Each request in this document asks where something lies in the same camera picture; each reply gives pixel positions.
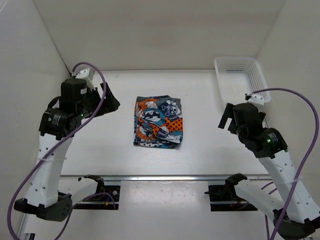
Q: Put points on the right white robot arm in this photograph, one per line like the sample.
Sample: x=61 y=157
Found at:
x=296 y=211

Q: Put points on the colourful patterned shorts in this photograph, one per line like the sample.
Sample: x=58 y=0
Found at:
x=158 y=122

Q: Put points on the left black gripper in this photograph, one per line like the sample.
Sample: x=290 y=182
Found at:
x=111 y=103

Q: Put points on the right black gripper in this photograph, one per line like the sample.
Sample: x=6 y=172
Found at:
x=228 y=113

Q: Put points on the white plastic mesh basket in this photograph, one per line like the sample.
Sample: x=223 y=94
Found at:
x=237 y=76

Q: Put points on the aluminium front rail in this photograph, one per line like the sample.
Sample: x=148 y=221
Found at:
x=167 y=178

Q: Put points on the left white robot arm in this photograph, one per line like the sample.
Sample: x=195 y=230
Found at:
x=64 y=114

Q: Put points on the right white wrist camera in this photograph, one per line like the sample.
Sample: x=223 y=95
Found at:
x=254 y=99

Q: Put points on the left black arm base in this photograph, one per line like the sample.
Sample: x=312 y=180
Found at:
x=109 y=201

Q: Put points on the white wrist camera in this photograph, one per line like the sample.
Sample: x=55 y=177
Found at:
x=254 y=99
x=86 y=74

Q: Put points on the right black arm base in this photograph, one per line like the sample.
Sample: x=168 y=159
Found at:
x=221 y=201

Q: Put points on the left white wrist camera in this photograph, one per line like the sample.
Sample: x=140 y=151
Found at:
x=86 y=74

